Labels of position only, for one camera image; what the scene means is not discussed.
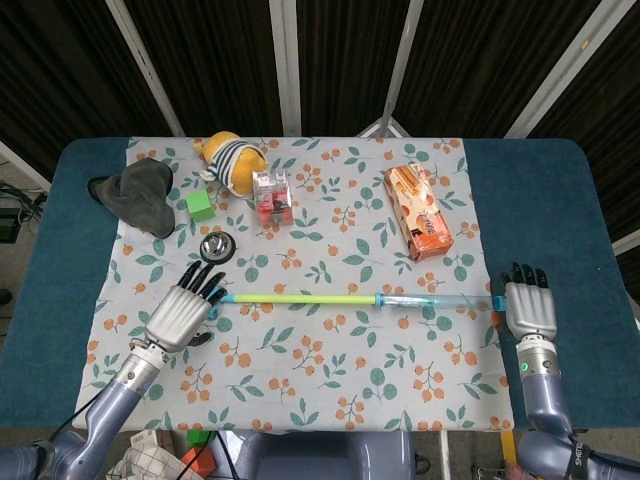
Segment clear pack of red cartons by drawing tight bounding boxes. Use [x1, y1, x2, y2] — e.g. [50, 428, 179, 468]
[251, 168, 294, 227]

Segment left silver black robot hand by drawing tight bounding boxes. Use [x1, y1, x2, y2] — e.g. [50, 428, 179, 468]
[143, 261, 228, 354]

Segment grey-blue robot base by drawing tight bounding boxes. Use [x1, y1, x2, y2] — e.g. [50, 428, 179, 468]
[234, 430, 416, 480]

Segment white partition post with foot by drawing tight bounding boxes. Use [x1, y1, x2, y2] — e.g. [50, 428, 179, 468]
[357, 0, 427, 139]

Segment orange snack package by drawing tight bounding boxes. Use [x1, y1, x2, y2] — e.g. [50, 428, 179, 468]
[383, 163, 455, 263]

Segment green and blue plastic stick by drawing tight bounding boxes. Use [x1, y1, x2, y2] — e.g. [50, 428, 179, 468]
[208, 292, 377, 322]

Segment yellow strap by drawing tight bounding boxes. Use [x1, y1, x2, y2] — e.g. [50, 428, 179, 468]
[501, 430, 516, 471]

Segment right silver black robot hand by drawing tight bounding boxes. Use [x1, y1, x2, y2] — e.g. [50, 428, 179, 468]
[490, 261, 559, 342]

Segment green foam cube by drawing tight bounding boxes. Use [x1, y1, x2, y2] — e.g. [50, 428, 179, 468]
[185, 189, 217, 223]

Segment yellow plush toy striped shirt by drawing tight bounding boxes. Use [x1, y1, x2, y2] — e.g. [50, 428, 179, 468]
[194, 130, 270, 196]

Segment silver call bell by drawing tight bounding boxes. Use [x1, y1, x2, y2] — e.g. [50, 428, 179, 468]
[199, 232, 237, 265]

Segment crumpled dark grey cloth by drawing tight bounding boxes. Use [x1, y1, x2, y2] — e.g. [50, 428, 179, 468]
[87, 158, 177, 239]

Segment small orange block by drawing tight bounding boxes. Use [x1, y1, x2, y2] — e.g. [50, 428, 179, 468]
[180, 447, 217, 474]

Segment black cable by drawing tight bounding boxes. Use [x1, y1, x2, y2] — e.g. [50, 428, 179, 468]
[212, 430, 240, 480]

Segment black electronic box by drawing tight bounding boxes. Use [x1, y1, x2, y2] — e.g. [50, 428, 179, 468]
[0, 207, 24, 246]

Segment floral leaf print tablecloth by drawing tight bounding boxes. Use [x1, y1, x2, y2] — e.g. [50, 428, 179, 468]
[72, 135, 516, 432]

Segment white checkered bag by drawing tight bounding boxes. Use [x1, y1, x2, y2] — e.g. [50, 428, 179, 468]
[107, 430, 204, 480]

